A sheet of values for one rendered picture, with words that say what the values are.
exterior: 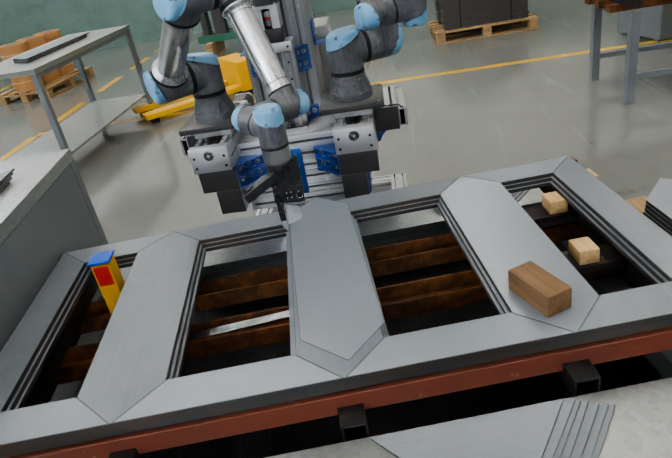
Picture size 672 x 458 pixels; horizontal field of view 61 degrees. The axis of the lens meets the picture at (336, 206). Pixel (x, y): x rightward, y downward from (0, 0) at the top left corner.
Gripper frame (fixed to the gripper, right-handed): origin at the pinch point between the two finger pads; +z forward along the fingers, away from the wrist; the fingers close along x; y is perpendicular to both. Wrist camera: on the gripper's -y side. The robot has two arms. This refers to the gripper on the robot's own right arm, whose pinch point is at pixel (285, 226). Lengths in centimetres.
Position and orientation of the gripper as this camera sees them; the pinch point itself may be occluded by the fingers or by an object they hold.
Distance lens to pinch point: 161.8
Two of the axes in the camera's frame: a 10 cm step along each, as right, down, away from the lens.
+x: -1.0, -4.5, 8.9
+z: 1.6, 8.8, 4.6
